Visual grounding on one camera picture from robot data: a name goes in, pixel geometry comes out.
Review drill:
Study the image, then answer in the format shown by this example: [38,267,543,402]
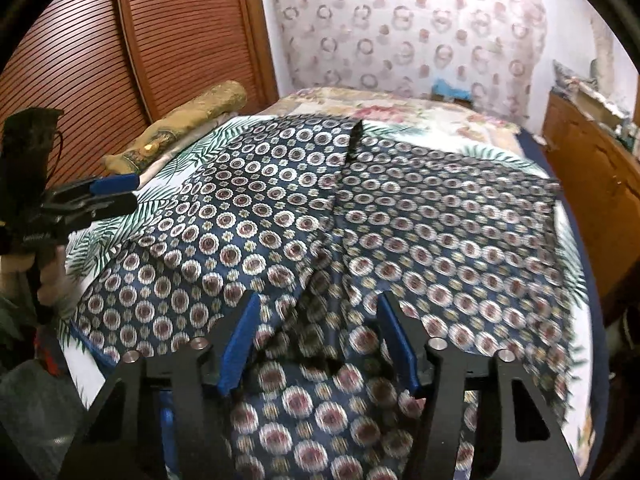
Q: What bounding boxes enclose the wooden side cabinet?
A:
[542,90,640,311]

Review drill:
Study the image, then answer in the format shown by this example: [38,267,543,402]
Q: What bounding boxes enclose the pile of boxes and papers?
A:
[552,59,640,153]

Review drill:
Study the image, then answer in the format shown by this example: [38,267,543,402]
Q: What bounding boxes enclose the person's left hand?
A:
[40,255,82,322]

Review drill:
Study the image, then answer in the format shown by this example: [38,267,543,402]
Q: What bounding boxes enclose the light blue small object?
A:
[431,78,474,107]

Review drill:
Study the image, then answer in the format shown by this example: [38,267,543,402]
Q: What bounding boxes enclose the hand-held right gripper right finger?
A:
[377,293,582,480]

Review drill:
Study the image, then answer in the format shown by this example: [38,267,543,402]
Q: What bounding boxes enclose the gold patterned bolster pillow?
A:
[100,80,249,177]

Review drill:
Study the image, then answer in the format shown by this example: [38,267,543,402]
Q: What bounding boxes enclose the circle-print curtain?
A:
[267,0,549,127]

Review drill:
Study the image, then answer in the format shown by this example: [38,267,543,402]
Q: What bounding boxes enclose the navy circle-patterned satin pajama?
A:
[67,115,577,480]

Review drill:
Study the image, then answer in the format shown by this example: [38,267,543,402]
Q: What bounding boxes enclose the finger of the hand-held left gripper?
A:
[65,173,140,202]
[66,193,137,229]

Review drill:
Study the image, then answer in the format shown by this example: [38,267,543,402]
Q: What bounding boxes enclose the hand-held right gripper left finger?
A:
[60,292,262,480]

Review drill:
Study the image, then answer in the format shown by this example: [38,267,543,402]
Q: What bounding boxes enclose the floral bed blanket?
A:
[59,87,601,480]

